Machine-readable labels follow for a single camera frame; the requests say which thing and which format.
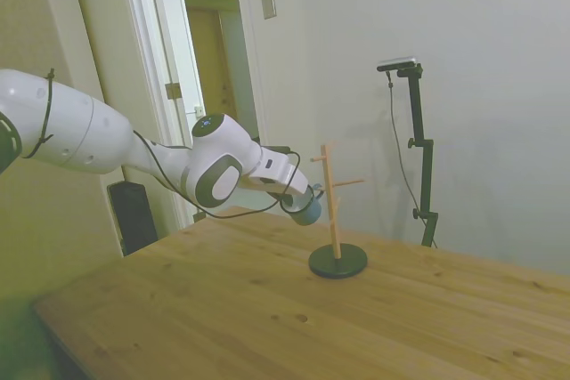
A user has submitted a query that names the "black cable tie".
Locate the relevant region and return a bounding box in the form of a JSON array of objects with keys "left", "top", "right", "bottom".
[{"left": 20, "top": 68, "right": 57, "bottom": 160}]

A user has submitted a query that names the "blue mug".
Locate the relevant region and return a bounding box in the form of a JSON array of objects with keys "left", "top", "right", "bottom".
[{"left": 288, "top": 187, "right": 324, "bottom": 227}]

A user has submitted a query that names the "black box on floor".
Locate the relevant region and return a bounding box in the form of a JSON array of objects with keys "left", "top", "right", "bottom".
[{"left": 107, "top": 180, "right": 159, "bottom": 258}]

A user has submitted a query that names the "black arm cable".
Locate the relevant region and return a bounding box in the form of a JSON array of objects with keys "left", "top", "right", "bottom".
[{"left": 132, "top": 129, "right": 305, "bottom": 221}]

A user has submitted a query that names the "brown wooden door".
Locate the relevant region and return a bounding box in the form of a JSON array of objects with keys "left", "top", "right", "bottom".
[{"left": 185, "top": 6, "right": 240, "bottom": 133}]

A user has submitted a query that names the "wooden mug tree black base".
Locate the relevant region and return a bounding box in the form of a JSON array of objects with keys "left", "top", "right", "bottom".
[{"left": 308, "top": 139, "right": 370, "bottom": 279}]

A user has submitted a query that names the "white door frame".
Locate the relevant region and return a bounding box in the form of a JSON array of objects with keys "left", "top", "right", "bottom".
[{"left": 116, "top": 0, "right": 268, "bottom": 239}]

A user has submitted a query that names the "black camera stand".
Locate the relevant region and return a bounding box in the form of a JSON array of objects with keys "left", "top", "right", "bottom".
[{"left": 395, "top": 63, "right": 440, "bottom": 248}]

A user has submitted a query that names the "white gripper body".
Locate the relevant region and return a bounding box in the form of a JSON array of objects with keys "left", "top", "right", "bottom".
[{"left": 242, "top": 148, "right": 312, "bottom": 198}]

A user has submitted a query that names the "grey exterior camera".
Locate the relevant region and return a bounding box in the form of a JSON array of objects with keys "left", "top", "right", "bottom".
[{"left": 376, "top": 55, "right": 421, "bottom": 74}]

